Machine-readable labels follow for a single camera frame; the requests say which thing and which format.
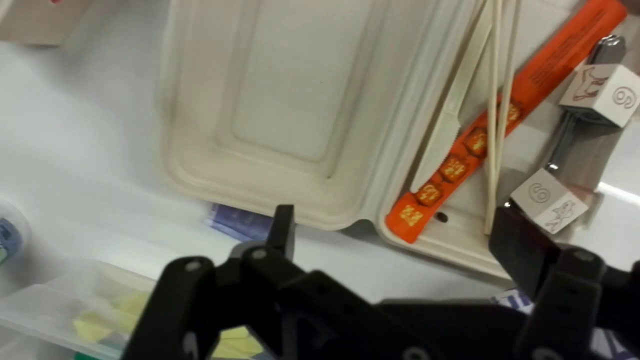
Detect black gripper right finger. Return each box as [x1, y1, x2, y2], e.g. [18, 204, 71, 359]
[490, 207, 640, 360]

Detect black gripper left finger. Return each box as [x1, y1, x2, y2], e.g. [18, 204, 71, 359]
[122, 204, 427, 360]

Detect wide wooden stirrer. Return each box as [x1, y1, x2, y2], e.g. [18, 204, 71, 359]
[406, 0, 498, 196]

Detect purple packet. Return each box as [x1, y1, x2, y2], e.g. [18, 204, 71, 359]
[205, 203, 275, 245]

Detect printed wooden cube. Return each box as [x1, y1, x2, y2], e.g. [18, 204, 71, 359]
[507, 167, 591, 236]
[558, 63, 640, 130]

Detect yellow paper pads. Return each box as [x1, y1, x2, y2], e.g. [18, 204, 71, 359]
[67, 277, 265, 360]

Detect grey metal bar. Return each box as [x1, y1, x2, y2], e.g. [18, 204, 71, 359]
[544, 34, 627, 196]

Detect clear plastic container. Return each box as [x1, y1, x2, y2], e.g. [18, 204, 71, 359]
[0, 256, 268, 360]

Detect wooden tray with snacks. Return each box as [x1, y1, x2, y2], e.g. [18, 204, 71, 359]
[157, 0, 640, 282]

